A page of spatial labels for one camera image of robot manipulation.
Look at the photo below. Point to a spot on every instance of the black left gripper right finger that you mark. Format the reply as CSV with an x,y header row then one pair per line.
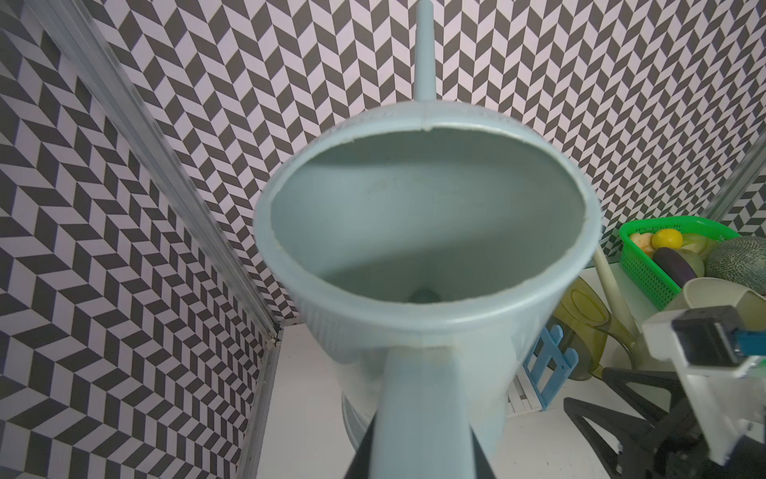
x,y
482,467

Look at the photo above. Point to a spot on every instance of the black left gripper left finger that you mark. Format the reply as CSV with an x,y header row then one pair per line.
x,y
359,467

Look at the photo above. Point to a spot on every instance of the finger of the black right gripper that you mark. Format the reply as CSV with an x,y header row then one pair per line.
x,y
620,440
631,386

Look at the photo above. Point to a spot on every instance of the light blue watering can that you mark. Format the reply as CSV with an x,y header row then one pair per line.
x,y
426,244

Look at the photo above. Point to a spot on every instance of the beige plastic watering can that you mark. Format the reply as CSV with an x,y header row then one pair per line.
x,y
702,293

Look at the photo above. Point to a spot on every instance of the aluminium corner post right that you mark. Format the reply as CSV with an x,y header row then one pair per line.
x,y
743,175

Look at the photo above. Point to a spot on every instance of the purple eggplant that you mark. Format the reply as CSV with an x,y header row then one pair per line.
x,y
674,265

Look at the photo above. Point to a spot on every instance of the yellow lemon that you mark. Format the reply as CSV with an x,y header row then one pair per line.
x,y
667,239

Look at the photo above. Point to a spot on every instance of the green plastic basket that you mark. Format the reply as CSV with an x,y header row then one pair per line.
x,y
656,285

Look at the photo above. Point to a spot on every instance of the olive green transparent watering can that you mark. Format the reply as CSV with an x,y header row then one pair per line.
x,y
587,323

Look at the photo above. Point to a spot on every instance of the grey green melon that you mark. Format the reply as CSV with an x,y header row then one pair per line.
x,y
739,260

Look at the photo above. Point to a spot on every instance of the blue and white wooden shelf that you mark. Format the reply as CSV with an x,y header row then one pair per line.
x,y
542,374

